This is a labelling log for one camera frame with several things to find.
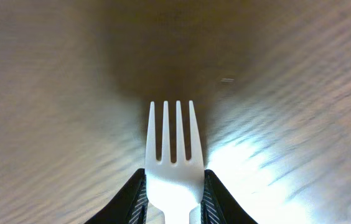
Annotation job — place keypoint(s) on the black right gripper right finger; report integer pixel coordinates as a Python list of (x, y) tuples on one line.
[(218, 206)]

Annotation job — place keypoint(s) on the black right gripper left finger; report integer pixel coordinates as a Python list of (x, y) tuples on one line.
[(128, 206)]

